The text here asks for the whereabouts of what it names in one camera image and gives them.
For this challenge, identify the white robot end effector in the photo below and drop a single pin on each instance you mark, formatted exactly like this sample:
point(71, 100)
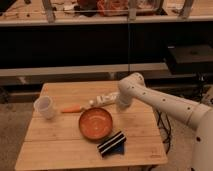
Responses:
point(123, 102)

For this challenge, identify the orange ceramic bowl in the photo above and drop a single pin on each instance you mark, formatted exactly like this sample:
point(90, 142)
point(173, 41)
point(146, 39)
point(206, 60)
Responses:
point(95, 123)

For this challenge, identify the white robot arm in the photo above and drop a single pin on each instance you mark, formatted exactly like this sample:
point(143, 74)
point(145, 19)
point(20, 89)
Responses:
point(197, 116)

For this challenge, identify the white tube with cap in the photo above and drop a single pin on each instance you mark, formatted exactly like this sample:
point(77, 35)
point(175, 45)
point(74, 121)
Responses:
point(103, 100)

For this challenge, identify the black white striped sponge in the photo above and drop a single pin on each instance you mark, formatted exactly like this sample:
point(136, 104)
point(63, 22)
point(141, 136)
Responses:
point(114, 144)

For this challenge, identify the orange carrot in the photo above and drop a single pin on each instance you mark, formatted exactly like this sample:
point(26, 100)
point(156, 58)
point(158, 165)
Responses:
point(72, 109)

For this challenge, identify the black box on right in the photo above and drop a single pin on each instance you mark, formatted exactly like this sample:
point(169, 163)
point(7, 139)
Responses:
point(190, 59)

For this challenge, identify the translucent plastic cup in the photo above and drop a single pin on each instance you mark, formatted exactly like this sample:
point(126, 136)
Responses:
point(44, 106)

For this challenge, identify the long wooden shelf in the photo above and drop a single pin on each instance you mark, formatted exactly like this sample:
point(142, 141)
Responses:
point(92, 12)

